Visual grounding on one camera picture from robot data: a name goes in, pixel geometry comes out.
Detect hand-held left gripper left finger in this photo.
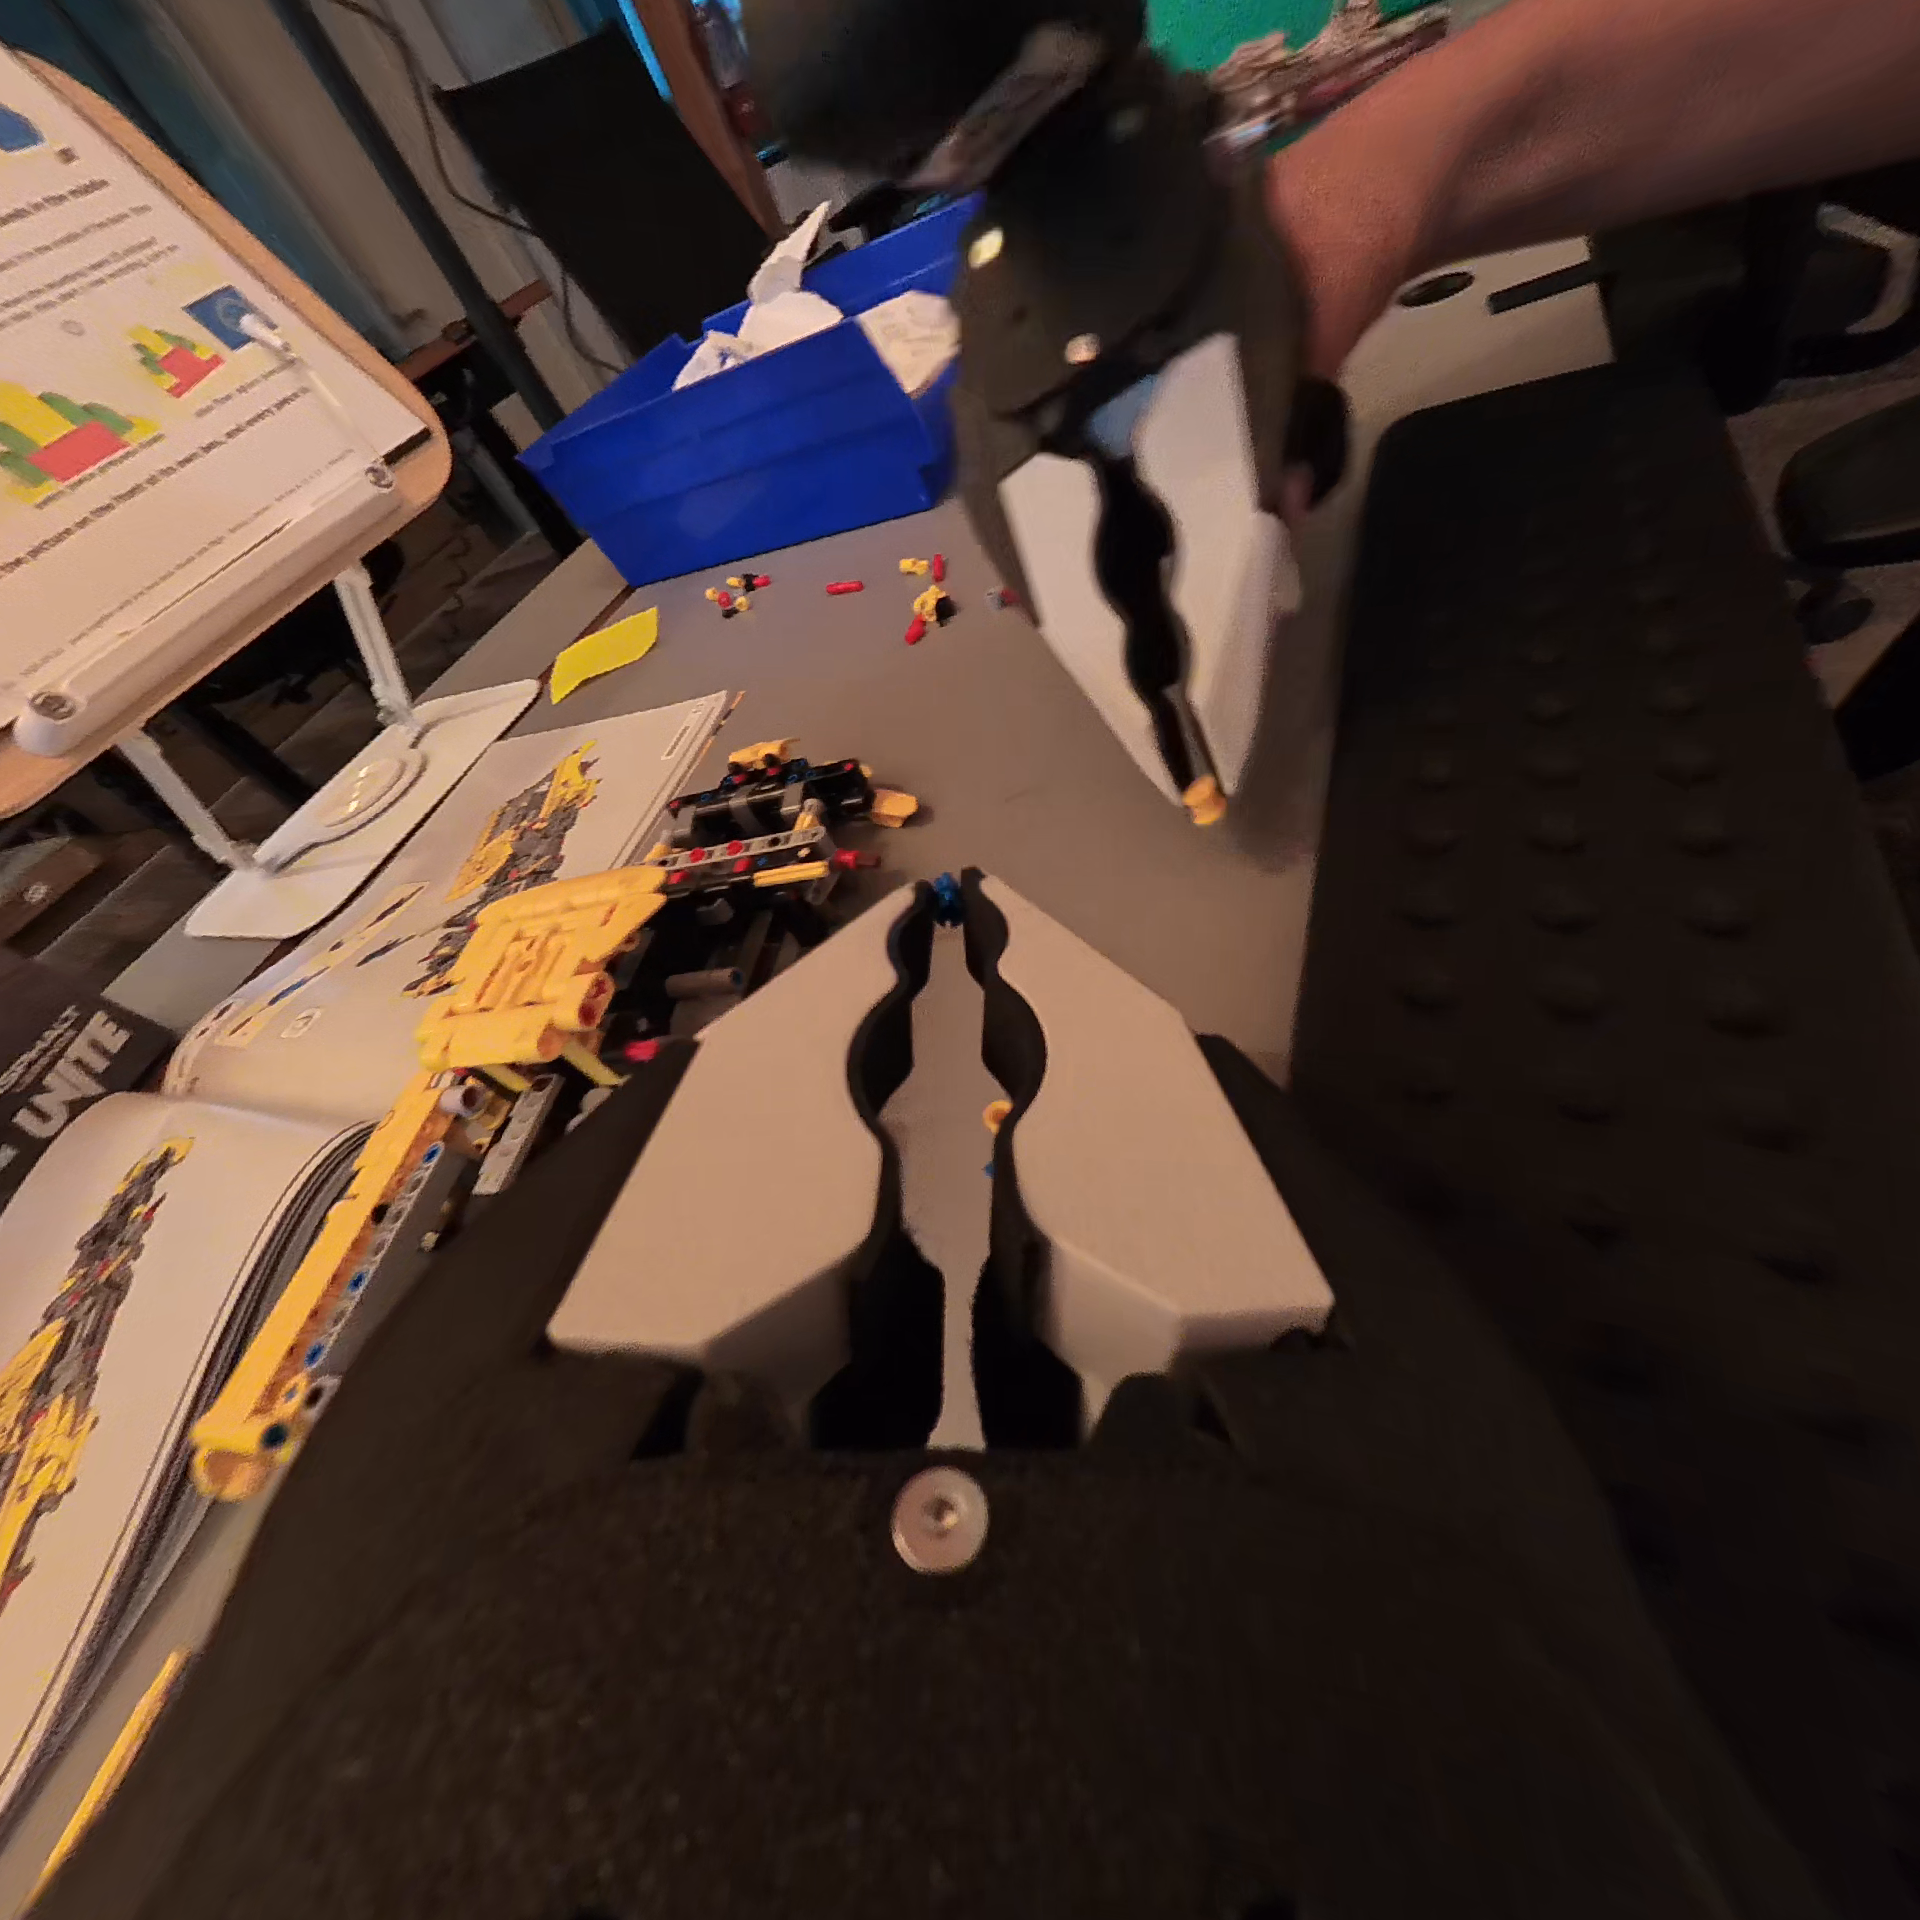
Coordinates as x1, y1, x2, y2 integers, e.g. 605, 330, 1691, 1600
544, 881, 944, 1373

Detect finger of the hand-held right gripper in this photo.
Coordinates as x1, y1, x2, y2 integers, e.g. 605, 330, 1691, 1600
1124, 333, 1304, 797
996, 448, 1203, 805

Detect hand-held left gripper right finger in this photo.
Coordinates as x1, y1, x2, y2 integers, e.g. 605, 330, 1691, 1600
957, 871, 1340, 1394

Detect yellow toy brick car model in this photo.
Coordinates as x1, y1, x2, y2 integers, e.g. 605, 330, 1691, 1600
187, 731, 920, 1501

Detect person's right forearm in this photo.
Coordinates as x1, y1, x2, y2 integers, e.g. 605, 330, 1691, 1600
1409, 0, 1920, 303

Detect person's right hand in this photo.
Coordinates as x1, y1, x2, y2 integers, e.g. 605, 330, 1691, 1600
1260, 129, 1445, 385

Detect scattered small toy brick pieces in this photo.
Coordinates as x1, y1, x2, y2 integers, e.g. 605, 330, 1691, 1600
701, 551, 1022, 647

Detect white crumpled paper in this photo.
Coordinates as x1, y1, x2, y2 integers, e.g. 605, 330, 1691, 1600
671, 199, 847, 396
854, 289, 961, 400

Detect blue storage bin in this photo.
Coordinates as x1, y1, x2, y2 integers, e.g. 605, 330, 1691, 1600
516, 187, 991, 591

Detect yellow paper piece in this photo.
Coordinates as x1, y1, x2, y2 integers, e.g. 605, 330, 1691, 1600
548, 605, 663, 707

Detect black dimpled chair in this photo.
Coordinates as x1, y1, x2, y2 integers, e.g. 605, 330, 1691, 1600
1289, 359, 1920, 1920

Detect open instruction booklet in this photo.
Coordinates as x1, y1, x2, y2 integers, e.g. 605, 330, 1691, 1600
0, 689, 748, 1824

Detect toy car set box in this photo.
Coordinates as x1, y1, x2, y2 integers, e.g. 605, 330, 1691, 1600
0, 943, 177, 1209

